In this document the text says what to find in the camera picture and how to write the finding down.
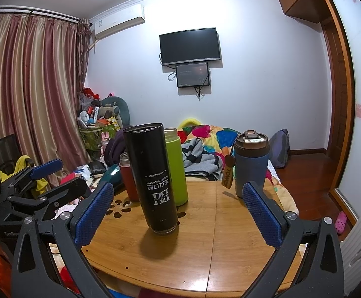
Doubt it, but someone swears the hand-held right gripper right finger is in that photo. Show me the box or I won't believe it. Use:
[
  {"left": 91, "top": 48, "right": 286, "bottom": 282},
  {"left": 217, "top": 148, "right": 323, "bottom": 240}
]
[{"left": 242, "top": 181, "right": 345, "bottom": 298}]

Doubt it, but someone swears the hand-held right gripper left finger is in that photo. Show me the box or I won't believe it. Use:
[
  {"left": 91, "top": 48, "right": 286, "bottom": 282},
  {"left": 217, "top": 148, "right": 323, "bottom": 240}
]
[{"left": 12, "top": 181, "right": 115, "bottom": 298}]

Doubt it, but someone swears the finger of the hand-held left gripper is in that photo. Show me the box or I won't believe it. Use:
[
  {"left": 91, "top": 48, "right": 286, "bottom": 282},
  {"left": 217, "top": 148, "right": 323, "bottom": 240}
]
[
  {"left": 1, "top": 159, "right": 64, "bottom": 200},
  {"left": 0, "top": 178, "right": 91, "bottom": 228}
]

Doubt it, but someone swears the black tall cup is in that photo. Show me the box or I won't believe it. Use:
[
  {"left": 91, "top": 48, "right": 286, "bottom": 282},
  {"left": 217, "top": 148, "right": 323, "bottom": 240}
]
[{"left": 123, "top": 123, "right": 179, "bottom": 233}]

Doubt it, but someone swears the yellow cloth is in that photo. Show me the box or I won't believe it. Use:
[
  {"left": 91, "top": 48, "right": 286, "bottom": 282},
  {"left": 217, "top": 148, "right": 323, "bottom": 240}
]
[{"left": 0, "top": 156, "right": 51, "bottom": 194}]

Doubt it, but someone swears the teal handheld device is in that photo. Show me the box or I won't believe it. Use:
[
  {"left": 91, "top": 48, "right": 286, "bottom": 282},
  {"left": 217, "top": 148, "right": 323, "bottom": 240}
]
[{"left": 97, "top": 164, "right": 124, "bottom": 190}]

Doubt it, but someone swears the red bottle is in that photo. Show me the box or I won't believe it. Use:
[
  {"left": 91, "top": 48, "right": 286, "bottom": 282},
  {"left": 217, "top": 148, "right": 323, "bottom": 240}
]
[{"left": 119, "top": 152, "right": 140, "bottom": 202}]

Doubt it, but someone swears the blue travel mug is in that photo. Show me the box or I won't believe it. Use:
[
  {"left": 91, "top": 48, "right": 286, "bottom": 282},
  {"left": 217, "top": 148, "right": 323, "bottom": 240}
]
[{"left": 233, "top": 130, "right": 270, "bottom": 199}]

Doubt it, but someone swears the dark purple bag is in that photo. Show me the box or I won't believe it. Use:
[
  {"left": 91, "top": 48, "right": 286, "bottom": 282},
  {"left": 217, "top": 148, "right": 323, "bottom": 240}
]
[{"left": 103, "top": 128, "right": 127, "bottom": 170}]

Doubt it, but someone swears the round wooden table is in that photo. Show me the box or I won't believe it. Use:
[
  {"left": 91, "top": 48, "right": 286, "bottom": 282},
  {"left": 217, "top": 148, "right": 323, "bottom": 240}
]
[{"left": 80, "top": 181, "right": 302, "bottom": 297}]

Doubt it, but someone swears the green basket of clutter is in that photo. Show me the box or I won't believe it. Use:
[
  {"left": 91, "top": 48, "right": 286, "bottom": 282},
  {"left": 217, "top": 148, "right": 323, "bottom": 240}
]
[{"left": 77, "top": 87, "right": 124, "bottom": 159}]

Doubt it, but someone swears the grey backpack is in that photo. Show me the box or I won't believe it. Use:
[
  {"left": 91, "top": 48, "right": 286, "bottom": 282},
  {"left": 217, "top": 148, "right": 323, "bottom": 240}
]
[{"left": 269, "top": 129, "right": 291, "bottom": 169}]

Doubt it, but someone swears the striped red curtain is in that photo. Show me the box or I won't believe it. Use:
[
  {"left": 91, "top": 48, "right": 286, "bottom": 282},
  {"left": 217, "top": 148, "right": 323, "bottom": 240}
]
[{"left": 0, "top": 9, "right": 92, "bottom": 188}]

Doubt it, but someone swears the pink slipper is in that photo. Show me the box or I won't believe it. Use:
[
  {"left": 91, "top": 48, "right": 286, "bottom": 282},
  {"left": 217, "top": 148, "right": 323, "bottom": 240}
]
[{"left": 335, "top": 211, "right": 347, "bottom": 234}]

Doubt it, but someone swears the striped grey cloth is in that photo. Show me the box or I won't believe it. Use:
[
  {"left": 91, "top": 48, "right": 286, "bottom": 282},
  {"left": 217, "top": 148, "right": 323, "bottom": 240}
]
[{"left": 182, "top": 137, "right": 224, "bottom": 181}]

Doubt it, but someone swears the green bottle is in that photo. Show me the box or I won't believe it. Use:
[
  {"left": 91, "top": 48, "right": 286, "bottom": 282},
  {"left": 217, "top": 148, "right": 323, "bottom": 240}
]
[{"left": 164, "top": 127, "right": 189, "bottom": 207}]

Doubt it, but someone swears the colourful printed blanket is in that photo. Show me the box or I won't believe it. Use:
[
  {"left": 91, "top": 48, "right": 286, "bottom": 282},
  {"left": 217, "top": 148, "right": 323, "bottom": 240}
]
[{"left": 177, "top": 124, "right": 299, "bottom": 218}]

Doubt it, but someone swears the white sliding door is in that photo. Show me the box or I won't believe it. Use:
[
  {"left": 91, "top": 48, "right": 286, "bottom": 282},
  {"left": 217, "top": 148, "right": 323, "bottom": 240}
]
[{"left": 324, "top": 0, "right": 361, "bottom": 297}]

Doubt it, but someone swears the white air conditioner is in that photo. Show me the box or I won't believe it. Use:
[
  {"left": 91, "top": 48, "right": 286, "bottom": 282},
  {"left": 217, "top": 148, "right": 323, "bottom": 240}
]
[{"left": 91, "top": 4, "right": 145, "bottom": 40}]

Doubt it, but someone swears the brown strap tag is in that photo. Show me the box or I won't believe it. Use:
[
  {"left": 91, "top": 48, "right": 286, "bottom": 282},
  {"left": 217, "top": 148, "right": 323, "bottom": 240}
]
[{"left": 221, "top": 154, "right": 235, "bottom": 190}]

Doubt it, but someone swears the small wall monitor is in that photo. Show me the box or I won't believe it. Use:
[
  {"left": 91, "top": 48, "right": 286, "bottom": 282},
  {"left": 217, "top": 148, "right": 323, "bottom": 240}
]
[{"left": 176, "top": 62, "right": 210, "bottom": 88}]

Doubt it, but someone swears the black wall television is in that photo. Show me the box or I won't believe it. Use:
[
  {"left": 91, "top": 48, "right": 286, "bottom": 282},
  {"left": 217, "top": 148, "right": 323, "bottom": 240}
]
[{"left": 159, "top": 27, "right": 222, "bottom": 66}]

